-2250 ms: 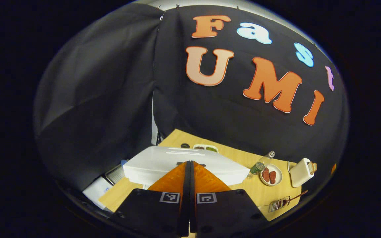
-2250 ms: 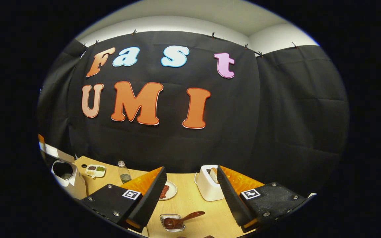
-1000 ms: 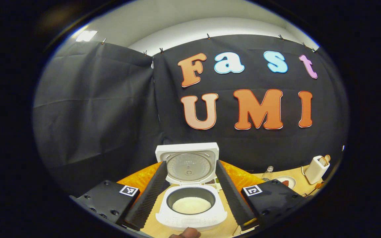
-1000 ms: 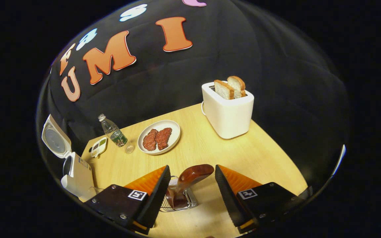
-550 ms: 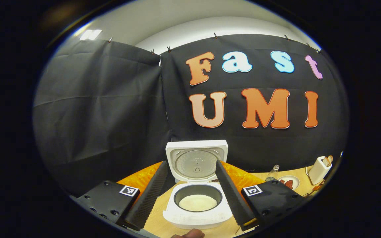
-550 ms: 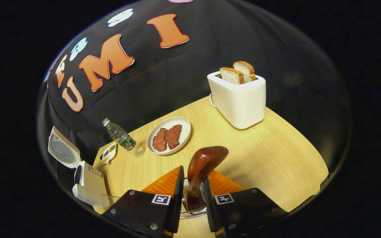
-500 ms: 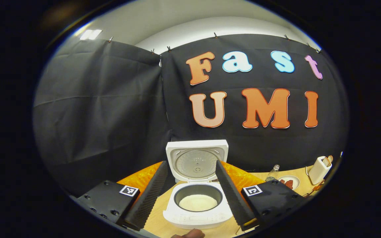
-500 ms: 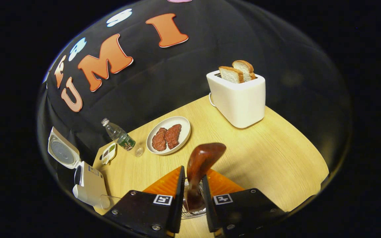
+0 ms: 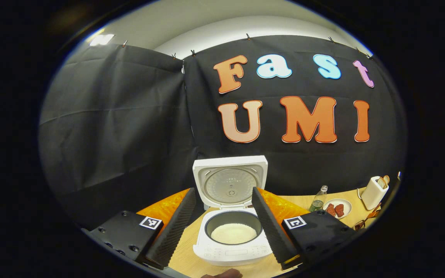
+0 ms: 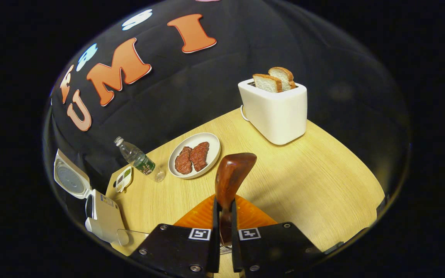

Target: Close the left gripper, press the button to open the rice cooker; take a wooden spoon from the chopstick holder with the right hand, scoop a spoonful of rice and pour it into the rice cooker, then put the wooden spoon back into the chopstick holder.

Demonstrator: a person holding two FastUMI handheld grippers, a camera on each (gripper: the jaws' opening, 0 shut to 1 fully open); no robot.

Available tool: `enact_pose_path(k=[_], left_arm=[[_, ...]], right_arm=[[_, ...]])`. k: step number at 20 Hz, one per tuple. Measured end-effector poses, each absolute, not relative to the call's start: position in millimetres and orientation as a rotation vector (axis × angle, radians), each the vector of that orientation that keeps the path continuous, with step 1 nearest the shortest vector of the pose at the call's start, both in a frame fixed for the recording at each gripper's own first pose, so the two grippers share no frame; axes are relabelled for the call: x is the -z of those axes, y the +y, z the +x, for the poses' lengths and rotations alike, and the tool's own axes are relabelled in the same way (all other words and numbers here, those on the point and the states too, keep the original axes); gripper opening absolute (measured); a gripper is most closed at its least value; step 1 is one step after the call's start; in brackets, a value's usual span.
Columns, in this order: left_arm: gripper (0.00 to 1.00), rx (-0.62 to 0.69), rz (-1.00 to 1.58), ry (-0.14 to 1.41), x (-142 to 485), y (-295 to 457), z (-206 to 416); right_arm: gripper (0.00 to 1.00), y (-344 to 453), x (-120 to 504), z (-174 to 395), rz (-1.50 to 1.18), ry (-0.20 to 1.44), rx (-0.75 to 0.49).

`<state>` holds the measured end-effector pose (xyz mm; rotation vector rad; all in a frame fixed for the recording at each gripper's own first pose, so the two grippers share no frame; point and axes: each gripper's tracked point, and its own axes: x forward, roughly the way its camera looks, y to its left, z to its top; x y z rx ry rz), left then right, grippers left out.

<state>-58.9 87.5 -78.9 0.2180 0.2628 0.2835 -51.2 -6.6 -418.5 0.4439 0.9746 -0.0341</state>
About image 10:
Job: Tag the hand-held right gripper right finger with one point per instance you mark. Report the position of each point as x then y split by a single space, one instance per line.
276 247

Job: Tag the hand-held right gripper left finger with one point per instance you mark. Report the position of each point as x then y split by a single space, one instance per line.
176 247

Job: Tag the white rice cooker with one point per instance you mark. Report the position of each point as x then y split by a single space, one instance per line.
104 220

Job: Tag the wooden spoon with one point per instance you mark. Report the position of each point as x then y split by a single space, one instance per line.
232 173

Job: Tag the white divided dish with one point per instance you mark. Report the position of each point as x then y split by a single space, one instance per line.
124 179

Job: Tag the clear plastic water bottle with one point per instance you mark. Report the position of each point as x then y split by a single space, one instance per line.
139 160

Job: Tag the white round plate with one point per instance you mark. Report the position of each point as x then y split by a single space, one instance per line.
211 144

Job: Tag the white toaster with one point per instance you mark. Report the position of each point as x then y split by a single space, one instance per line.
276 116

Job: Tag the black backdrop cloth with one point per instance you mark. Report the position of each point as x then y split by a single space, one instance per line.
207 88

